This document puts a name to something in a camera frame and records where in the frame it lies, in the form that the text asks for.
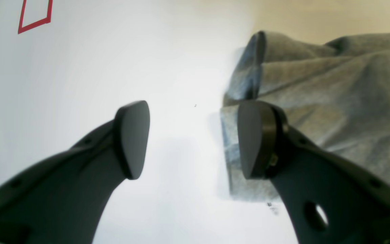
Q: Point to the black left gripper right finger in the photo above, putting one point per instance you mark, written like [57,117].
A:
[329,200]

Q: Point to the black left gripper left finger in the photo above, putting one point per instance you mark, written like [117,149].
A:
[60,200]

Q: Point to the grey T-shirt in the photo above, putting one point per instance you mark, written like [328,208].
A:
[337,94]

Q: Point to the red triangle sticker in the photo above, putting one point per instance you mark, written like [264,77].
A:
[34,13]

